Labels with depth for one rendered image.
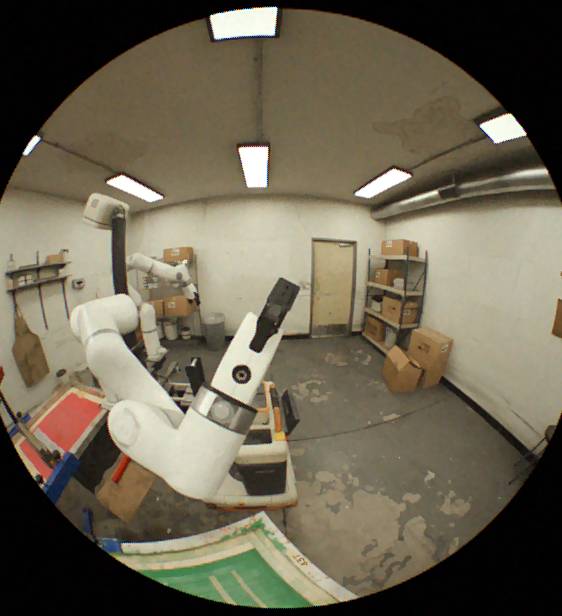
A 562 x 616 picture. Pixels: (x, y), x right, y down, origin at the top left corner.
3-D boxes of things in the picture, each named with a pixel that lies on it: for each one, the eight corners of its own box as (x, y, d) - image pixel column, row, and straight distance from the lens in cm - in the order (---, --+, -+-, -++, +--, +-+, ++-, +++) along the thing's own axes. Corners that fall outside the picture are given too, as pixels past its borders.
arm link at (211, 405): (181, 404, 19) (194, 380, 19) (196, 404, 28) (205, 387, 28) (251, 441, 19) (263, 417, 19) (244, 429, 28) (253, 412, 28)
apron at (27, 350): (49, 370, 349) (29, 296, 331) (51, 371, 342) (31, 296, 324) (26, 388, 337) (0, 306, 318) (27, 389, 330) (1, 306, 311)
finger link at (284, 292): (260, 304, 19) (284, 263, 23) (256, 317, 22) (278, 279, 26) (288, 318, 19) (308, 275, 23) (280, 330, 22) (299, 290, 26)
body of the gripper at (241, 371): (190, 388, 19) (243, 301, 22) (204, 393, 29) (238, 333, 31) (259, 425, 19) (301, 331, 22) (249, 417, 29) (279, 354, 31)
